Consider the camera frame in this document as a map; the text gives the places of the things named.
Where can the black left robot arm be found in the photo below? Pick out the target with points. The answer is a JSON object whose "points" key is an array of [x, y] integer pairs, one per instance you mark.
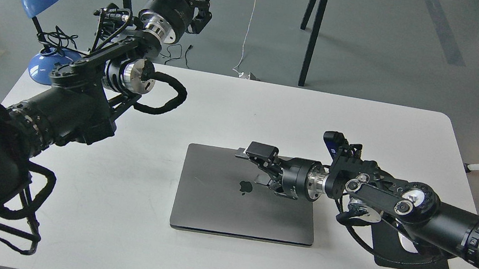
{"points": [[85, 98]]}

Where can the white computer mouse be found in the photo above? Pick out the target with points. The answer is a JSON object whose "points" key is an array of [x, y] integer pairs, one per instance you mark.
{"points": [[407, 244]]}

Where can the grey laptop computer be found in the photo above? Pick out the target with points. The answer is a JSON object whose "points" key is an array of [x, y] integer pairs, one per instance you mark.
{"points": [[218, 194]]}

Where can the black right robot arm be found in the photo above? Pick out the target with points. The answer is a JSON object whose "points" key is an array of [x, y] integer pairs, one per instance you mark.
{"points": [[365, 194]]}

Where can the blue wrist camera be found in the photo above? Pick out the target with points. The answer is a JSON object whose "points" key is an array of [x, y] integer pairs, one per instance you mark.
{"points": [[333, 142]]}

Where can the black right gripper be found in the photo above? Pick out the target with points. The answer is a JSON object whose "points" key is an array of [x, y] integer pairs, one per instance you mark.
{"points": [[300, 179]]}

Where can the black mouse pad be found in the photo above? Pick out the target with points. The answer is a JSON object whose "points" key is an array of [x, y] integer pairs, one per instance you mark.
{"points": [[387, 242]]}

